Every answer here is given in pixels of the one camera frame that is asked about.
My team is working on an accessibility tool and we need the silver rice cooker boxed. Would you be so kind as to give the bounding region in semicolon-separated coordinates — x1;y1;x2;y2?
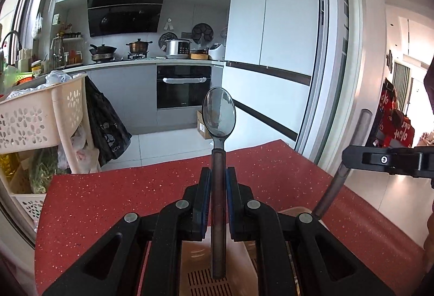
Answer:
165;39;190;59

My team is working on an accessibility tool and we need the kitchen faucet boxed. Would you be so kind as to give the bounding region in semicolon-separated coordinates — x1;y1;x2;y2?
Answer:
1;30;23;65

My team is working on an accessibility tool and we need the copper stock pot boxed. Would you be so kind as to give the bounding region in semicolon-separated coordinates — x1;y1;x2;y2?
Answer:
126;38;153;55

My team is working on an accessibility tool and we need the small cardboard box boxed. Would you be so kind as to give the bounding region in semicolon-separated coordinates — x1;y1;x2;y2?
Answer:
196;110;212;139

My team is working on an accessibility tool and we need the dark handled metal spoon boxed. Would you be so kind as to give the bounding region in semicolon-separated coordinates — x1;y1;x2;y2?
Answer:
202;87;236;280

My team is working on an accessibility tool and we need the black range hood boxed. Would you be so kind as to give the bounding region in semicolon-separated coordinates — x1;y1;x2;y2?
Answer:
87;0;164;37

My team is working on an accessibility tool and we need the pink plastic storage cart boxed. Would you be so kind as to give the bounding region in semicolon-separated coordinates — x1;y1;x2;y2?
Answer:
1;73;101;231

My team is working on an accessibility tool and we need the black built-in oven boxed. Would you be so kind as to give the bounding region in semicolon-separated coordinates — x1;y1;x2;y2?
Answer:
157;65;211;109

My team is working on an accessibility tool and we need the black hanging bag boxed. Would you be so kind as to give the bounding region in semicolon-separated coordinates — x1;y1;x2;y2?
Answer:
85;77;132;167

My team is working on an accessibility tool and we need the pink utensil holder caddy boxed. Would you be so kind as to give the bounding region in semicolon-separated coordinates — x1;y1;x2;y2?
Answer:
177;205;327;296

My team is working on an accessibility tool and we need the black wok on stove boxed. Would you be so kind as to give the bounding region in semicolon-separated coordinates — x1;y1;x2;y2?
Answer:
89;44;117;62

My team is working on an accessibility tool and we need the red decoration rack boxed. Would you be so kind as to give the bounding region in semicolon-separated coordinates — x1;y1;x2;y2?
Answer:
366;79;415;148

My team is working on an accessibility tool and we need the white refrigerator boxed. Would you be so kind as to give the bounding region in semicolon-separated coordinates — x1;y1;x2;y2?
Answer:
222;0;320;150

